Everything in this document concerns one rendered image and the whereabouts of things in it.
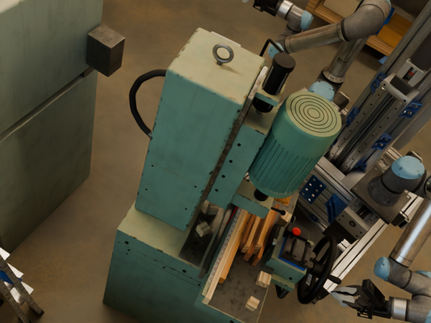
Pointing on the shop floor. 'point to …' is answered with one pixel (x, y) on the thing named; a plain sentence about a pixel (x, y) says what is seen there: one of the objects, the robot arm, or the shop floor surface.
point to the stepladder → (15, 288)
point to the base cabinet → (151, 289)
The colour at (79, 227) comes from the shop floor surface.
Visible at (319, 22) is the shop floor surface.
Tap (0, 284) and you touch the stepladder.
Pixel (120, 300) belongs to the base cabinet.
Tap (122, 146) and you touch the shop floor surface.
